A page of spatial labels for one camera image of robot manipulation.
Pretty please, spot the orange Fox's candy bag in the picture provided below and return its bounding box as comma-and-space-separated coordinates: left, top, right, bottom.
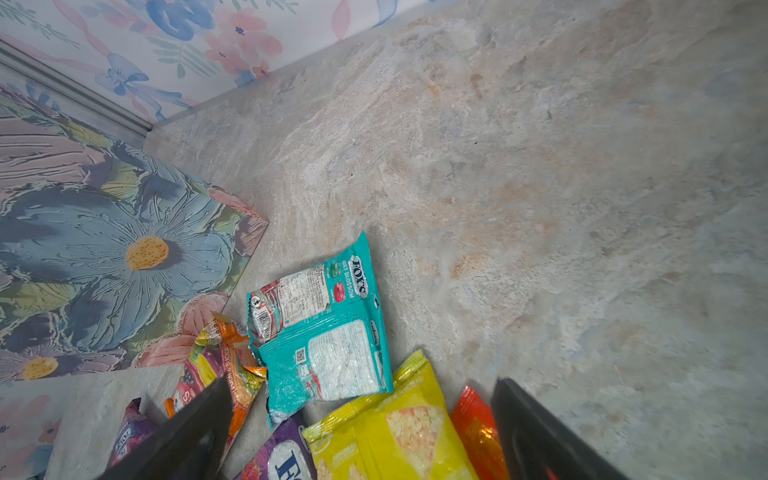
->
164, 312, 267, 453

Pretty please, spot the floral paper gift bag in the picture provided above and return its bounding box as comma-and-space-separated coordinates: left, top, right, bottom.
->
1, 89, 267, 382

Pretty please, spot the purple fox's bag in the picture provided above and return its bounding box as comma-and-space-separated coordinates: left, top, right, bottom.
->
235, 411, 317, 480
107, 398, 158, 468

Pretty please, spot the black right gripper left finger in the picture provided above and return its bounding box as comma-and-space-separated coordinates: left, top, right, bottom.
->
100, 378, 233, 479

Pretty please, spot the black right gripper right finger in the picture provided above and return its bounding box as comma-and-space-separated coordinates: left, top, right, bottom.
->
491, 378, 627, 480

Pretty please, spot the teal Fox's bag upper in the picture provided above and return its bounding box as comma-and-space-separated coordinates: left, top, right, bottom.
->
246, 234, 394, 429

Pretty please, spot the right aluminium corner post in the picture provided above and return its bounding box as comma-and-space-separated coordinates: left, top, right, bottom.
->
1, 41, 152, 148

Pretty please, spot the yellow snack bag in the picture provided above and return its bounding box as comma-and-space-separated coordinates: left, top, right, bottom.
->
303, 350, 477, 479

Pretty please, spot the red orange snack packet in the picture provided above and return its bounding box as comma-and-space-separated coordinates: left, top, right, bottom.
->
450, 386, 510, 480

